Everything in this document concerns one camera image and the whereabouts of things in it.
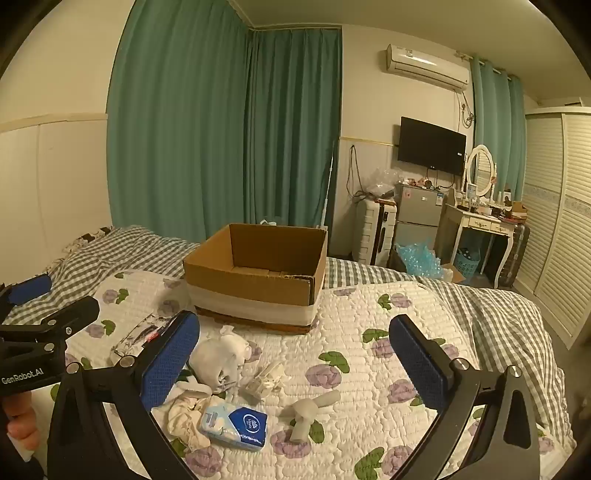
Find blue laundry basket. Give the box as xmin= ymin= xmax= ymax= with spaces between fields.
xmin=454 ymin=247 xmax=481 ymax=280

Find white socks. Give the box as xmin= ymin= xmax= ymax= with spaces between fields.
xmin=188 ymin=325 xmax=252 ymax=393

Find person's left hand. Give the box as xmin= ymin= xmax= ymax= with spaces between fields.
xmin=1 ymin=392 xmax=40 ymax=451

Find white suitcase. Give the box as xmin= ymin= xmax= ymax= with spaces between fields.
xmin=352 ymin=199 xmax=397 ymax=267

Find clear plastic bag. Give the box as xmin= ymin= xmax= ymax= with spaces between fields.
xmin=363 ymin=168 xmax=404 ymax=198

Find large green curtain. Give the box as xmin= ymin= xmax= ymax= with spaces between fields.
xmin=107 ymin=1 xmax=342 ymax=242

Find grey checked blanket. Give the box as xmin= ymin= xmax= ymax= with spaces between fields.
xmin=3 ymin=224 xmax=565 ymax=370

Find white flat mop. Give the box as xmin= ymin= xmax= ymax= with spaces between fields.
xmin=318 ymin=155 xmax=335 ymax=229

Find grey mini fridge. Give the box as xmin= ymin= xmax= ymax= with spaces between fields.
xmin=394 ymin=184 xmax=444 ymax=249

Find blue bubble wrap pile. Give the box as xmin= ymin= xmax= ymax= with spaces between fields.
xmin=396 ymin=243 xmax=444 ymax=279

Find blue tissue pack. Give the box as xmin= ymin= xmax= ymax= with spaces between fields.
xmin=198 ymin=396 xmax=267 ymax=451

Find dark striped suitcase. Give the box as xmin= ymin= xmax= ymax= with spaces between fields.
xmin=499 ymin=224 xmax=530 ymax=288

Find cream cloth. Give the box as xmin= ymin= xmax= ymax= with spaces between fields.
xmin=151 ymin=382 xmax=212 ymax=452

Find open cardboard box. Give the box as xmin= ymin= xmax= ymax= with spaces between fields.
xmin=182 ymin=223 xmax=328 ymax=334

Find white oval vanity mirror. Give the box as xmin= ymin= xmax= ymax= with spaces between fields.
xmin=464 ymin=144 xmax=497 ymax=198

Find white dressing table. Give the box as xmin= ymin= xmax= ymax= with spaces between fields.
xmin=434 ymin=204 xmax=516 ymax=289

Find green window curtain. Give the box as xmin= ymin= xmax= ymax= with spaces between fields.
xmin=471 ymin=57 xmax=527 ymax=201

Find black wall television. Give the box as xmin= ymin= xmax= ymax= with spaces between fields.
xmin=398 ymin=117 xmax=467 ymax=177

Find white floral quilt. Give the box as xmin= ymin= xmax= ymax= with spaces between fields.
xmin=27 ymin=269 xmax=569 ymax=480

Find white louvred wardrobe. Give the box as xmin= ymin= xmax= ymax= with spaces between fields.
xmin=515 ymin=106 xmax=590 ymax=349

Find white air conditioner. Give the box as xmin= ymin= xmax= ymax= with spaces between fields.
xmin=387 ymin=44 xmax=470 ymax=91

